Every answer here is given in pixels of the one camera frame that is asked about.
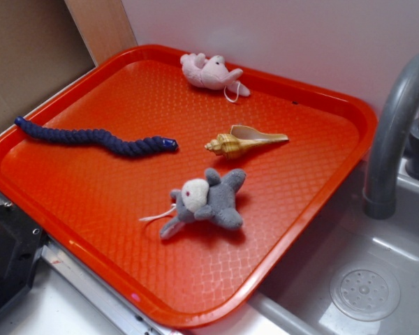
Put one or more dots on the grey plush toy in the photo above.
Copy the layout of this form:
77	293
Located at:
212	199

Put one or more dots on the pink plush toy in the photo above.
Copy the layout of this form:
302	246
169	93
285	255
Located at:
213	74

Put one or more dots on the grey plastic sink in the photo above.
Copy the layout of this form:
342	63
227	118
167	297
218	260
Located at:
346	273

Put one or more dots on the tan spiral seashell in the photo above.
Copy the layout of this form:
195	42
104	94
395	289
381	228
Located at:
240	140

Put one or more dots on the orange plastic tray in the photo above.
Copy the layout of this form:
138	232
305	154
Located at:
91	201

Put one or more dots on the grey curved faucet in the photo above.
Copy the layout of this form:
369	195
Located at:
398	130

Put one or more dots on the brown cardboard panel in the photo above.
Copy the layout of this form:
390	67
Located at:
41	52

